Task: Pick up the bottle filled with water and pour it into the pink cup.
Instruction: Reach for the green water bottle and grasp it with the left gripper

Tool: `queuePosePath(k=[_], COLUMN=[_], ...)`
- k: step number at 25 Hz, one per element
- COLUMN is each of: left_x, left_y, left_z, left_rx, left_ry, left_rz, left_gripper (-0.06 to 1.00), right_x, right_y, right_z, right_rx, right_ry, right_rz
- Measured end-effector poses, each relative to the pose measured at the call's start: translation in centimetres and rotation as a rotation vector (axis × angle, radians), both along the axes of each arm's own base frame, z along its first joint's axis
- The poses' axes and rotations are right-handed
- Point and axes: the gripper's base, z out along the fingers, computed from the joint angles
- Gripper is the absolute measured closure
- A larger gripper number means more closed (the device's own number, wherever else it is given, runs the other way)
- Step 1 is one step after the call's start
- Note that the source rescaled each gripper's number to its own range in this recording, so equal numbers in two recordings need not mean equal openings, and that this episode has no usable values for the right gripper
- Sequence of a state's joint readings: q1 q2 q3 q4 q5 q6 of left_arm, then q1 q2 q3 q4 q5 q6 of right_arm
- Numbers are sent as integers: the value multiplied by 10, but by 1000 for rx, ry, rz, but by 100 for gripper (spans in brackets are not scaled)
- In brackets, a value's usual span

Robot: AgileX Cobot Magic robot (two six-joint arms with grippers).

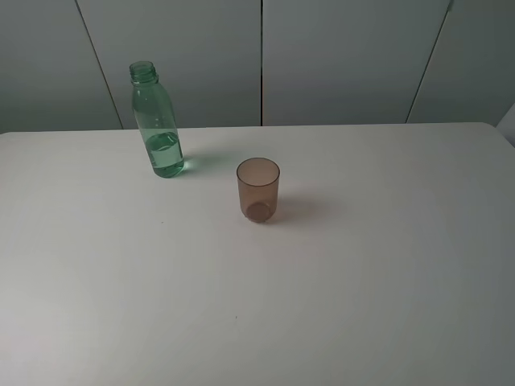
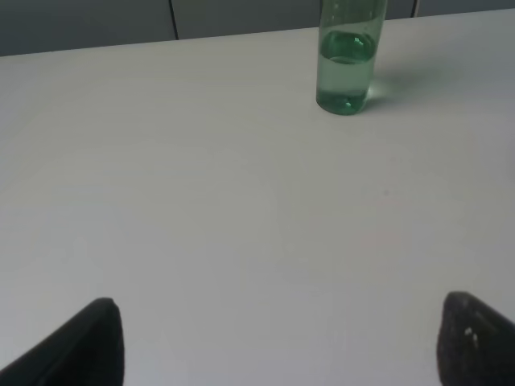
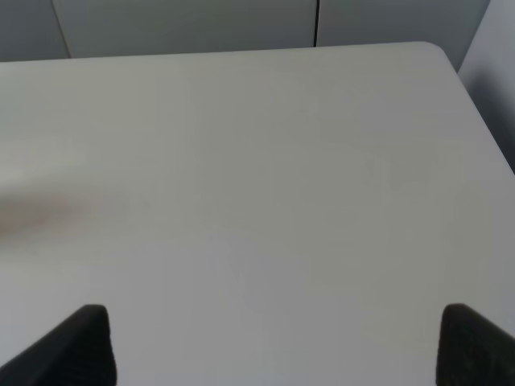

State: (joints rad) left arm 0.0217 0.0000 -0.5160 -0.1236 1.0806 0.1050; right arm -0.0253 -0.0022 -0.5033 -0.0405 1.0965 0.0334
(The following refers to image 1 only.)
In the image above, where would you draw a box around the green transparent plastic bottle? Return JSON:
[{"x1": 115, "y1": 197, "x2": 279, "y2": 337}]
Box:
[{"x1": 130, "y1": 61, "x2": 184, "y2": 178}]

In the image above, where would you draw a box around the pink translucent plastic cup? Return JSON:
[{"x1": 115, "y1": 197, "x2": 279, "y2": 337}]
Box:
[{"x1": 236, "y1": 158, "x2": 280, "y2": 223}]

